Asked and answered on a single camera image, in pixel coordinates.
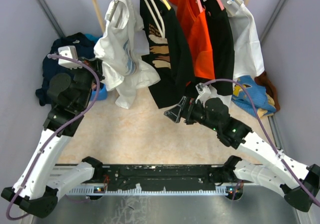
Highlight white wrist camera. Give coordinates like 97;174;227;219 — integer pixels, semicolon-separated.
58;45;78;69
195;83;212;104

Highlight brown garment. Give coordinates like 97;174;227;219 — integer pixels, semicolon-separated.
254;71;281;111

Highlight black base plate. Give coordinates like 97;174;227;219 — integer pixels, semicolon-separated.
74;163;241;192

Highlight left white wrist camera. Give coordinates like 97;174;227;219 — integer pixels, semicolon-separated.
58;45;78;69

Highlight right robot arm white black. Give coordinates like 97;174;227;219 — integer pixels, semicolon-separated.
164;96;320;213

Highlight orange hanging shirt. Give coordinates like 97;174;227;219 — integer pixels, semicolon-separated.
169;0;215;80

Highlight navy blue garment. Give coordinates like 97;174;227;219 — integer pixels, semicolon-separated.
35;32;96;106

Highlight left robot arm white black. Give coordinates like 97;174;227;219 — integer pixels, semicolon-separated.
1;57;105;221

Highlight teal garment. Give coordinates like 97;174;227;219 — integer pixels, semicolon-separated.
85;34;100;43

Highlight beige hanger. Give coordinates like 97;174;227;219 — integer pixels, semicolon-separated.
144;0;166;38

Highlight white t shirt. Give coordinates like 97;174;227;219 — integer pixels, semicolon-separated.
94;0;160;109

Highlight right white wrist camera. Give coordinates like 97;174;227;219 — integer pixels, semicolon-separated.
195;83;212;104

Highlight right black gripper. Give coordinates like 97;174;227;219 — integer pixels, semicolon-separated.
164;96;220;132

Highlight blue plastic basket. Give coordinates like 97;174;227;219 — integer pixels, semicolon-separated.
90;87;108;101

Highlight blue yellow printed garment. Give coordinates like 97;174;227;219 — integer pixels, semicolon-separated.
231;75;277;118

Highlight black printed hanging shirt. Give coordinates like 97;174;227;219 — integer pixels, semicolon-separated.
139;0;196;109

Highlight white hanging shirt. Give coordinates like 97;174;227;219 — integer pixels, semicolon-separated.
221;0;265;81

